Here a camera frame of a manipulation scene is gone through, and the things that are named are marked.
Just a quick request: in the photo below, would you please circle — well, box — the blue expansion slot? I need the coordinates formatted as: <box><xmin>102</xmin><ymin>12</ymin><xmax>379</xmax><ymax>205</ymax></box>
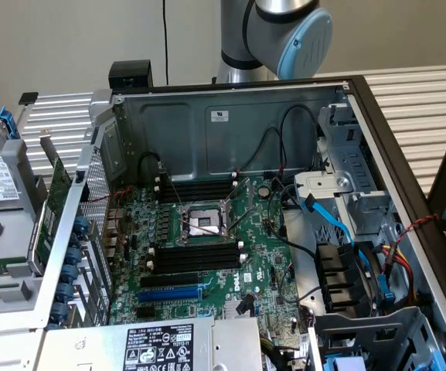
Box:
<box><xmin>137</xmin><ymin>288</ymin><xmax>203</xmax><ymax>305</ymax></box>

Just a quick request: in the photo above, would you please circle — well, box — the blue card retention clip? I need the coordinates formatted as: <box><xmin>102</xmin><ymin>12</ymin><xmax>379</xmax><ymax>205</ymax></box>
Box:
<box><xmin>49</xmin><ymin>301</ymin><xmax>70</xmax><ymax>324</ymax></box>
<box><xmin>73</xmin><ymin>215</ymin><xmax>90</xmax><ymax>235</ymax></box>
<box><xmin>65</xmin><ymin>247</ymin><xmax>83</xmax><ymax>267</ymax></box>
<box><xmin>60</xmin><ymin>264</ymin><xmax>79</xmax><ymax>284</ymax></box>
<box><xmin>56</xmin><ymin>281</ymin><xmax>75</xmax><ymax>303</ymax></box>

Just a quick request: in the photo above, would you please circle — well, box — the dark grey drive cage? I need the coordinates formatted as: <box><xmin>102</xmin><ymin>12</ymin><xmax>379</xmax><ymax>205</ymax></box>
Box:
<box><xmin>309</xmin><ymin>305</ymin><xmax>446</xmax><ymax>371</ymax></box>

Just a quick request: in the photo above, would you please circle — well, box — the thick black cable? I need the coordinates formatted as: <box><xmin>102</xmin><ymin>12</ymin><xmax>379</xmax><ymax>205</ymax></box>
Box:
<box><xmin>265</xmin><ymin>175</ymin><xmax>318</xmax><ymax>258</ymax></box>

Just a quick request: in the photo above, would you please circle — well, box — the yellow red black wire bundle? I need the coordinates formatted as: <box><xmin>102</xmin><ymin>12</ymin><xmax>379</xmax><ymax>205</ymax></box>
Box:
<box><xmin>379</xmin><ymin>241</ymin><xmax>421</xmax><ymax>306</ymax></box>

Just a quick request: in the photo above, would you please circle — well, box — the tall black wire arc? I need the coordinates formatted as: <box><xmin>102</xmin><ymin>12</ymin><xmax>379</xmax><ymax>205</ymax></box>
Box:
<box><xmin>278</xmin><ymin>104</ymin><xmax>321</xmax><ymax>177</ymax></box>

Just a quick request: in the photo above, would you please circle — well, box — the green Dell motherboard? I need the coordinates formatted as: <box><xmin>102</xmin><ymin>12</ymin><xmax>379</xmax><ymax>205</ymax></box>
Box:
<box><xmin>108</xmin><ymin>175</ymin><xmax>305</xmax><ymax>330</ymax></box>

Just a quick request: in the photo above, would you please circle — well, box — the green graphics card metal bracket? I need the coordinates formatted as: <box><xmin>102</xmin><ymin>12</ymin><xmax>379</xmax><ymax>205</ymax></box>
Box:
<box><xmin>24</xmin><ymin>130</ymin><xmax>76</xmax><ymax>278</ymax></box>

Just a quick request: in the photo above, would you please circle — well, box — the black fan shroud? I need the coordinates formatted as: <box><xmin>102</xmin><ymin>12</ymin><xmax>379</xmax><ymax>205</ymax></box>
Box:
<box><xmin>314</xmin><ymin>241</ymin><xmax>386</xmax><ymax>315</ymax></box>

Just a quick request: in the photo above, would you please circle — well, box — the black wire loop with plug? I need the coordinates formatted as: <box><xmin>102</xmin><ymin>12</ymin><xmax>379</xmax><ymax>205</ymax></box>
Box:
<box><xmin>139</xmin><ymin>151</ymin><xmax>169</xmax><ymax>183</ymax></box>

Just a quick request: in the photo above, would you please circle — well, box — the light blue SATA wire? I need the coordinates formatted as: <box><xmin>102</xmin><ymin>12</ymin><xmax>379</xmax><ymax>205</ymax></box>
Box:
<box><xmin>302</xmin><ymin>194</ymin><xmax>373</xmax><ymax>272</ymax></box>

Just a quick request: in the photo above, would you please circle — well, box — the red black twisted wire long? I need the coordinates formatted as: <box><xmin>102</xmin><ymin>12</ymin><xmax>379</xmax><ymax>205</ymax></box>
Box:
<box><xmin>393</xmin><ymin>213</ymin><xmax>442</xmax><ymax>249</ymax></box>

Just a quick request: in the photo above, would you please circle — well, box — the blue wire plug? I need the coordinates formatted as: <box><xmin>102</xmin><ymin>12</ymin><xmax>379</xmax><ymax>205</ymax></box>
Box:
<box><xmin>376</xmin><ymin>273</ymin><xmax>397</xmax><ymax>307</ymax></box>

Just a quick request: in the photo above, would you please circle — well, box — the blue plastic disk rail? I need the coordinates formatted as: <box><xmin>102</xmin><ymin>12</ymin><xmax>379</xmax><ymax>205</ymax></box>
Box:
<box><xmin>0</xmin><ymin>106</ymin><xmax>19</xmax><ymax>141</ymax></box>

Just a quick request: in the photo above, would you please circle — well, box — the black box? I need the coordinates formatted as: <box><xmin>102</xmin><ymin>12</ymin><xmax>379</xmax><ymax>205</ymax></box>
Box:
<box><xmin>108</xmin><ymin>60</ymin><xmax>155</xmax><ymax>89</ymax></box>

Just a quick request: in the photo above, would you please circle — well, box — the grey metal disk bay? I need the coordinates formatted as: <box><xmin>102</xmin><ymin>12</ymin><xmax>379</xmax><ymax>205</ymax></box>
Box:
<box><xmin>294</xmin><ymin>102</ymin><xmax>401</xmax><ymax>240</ymax></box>

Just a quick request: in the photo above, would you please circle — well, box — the black angled wire plug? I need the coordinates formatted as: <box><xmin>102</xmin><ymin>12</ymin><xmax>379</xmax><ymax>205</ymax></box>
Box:
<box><xmin>237</xmin><ymin>292</ymin><xmax>255</xmax><ymax>316</ymax></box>

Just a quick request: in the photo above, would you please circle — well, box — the yellow black power wire bundle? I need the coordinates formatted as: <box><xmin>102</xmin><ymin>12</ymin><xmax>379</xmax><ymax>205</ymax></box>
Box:
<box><xmin>260</xmin><ymin>332</ymin><xmax>308</xmax><ymax>371</ymax></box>

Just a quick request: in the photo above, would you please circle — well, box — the black table end cap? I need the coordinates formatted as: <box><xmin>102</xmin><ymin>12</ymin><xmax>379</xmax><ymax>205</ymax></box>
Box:
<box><xmin>18</xmin><ymin>91</ymin><xmax>39</xmax><ymax>107</ymax></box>

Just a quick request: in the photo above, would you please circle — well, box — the red black twisted wire short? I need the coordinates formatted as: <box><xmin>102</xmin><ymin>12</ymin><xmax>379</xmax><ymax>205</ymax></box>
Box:
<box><xmin>80</xmin><ymin>185</ymin><xmax>135</xmax><ymax>206</ymax></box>

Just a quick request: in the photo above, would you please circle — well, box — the silver chipset heatsink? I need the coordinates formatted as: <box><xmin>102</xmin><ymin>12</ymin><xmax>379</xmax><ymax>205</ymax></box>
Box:
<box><xmin>223</xmin><ymin>299</ymin><xmax>255</xmax><ymax>318</ymax></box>

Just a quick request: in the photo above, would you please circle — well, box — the blue plastic drive bracket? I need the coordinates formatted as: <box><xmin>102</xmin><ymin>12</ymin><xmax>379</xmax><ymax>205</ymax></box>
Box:
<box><xmin>324</xmin><ymin>355</ymin><xmax>367</xmax><ymax>371</ymax></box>

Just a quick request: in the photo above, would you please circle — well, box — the open grey PC case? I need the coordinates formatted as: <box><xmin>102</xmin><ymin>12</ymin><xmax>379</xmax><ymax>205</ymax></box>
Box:
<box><xmin>32</xmin><ymin>75</ymin><xmax>446</xmax><ymax>371</ymax></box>

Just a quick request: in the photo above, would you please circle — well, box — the CPU socket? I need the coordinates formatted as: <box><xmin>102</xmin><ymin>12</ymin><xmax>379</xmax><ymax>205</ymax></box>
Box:
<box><xmin>175</xmin><ymin>199</ymin><xmax>234</xmax><ymax>245</ymax></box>

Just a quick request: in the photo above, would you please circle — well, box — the black camera cable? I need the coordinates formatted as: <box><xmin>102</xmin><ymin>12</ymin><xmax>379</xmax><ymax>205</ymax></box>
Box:
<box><xmin>162</xmin><ymin>0</ymin><xmax>170</xmax><ymax>86</ymax></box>

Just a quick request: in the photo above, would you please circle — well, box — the black red wire arc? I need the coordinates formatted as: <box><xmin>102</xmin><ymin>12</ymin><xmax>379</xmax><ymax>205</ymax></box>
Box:
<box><xmin>240</xmin><ymin>126</ymin><xmax>286</xmax><ymax>175</ymax></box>

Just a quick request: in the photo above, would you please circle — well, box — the grey power supply with label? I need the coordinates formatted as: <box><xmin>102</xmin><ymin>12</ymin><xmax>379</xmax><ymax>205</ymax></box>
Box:
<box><xmin>36</xmin><ymin>315</ymin><xmax>264</xmax><ymax>371</ymax></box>

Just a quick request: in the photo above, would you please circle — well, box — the long black expansion slot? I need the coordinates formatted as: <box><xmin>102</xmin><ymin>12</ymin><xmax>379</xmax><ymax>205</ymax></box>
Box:
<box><xmin>140</xmin><ymin>272</ymin><xmax>199</xmax><ymax>289</ymax></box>

